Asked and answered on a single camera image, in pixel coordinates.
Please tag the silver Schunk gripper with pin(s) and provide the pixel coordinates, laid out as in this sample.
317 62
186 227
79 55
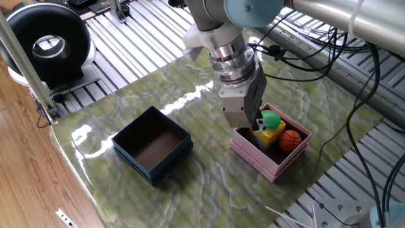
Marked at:
237 107

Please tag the small toy soccer ball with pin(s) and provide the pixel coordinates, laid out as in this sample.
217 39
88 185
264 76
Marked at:
261 125

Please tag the yellow push button green cap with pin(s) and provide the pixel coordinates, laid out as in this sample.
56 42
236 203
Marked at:
270 133

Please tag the orange toy basketball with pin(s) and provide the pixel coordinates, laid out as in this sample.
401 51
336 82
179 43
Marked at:
290 141

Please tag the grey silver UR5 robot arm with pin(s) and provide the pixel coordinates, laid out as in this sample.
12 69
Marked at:
284 12

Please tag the pink cardboard box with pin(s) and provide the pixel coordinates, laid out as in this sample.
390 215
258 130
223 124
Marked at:
250 155

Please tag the dark blue cardboard box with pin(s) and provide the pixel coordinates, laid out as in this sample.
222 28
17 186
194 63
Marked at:
152 168

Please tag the white wrist adapter block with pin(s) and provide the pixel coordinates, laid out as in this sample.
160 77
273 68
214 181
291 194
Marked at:
209 38

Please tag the green marble pattern mat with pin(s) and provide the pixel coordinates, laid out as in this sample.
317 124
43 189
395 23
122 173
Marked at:
190 190

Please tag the white zip tie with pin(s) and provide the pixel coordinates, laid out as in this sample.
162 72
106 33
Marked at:
284 217

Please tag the black round knob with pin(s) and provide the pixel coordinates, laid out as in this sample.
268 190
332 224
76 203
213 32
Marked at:
125 9

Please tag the grey aluminium rail beam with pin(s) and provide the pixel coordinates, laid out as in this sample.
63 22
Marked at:
348 76

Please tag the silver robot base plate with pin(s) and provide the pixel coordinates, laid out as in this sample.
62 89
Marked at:
335 212

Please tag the aluminium bracket post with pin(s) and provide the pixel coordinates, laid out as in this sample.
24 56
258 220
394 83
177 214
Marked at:
117 11

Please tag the white metal floor bracket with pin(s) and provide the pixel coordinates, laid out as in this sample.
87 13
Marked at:
66 218

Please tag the aluminium frame post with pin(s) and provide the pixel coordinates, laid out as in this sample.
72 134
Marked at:
25 63

